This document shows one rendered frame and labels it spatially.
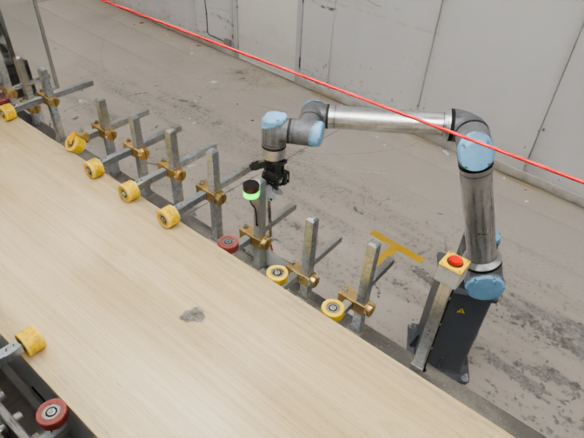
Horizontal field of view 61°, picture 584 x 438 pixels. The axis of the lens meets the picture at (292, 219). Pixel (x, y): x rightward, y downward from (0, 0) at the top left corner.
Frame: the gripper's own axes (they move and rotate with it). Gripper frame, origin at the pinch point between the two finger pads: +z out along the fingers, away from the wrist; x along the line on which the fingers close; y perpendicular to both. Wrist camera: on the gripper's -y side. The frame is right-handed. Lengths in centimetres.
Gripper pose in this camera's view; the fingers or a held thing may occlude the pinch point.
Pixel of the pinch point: (268, 197)
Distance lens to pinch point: 199.1
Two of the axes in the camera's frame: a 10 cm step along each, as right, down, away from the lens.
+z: -0.3, 7.8, 6.3
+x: 6.3, -4.7, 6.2
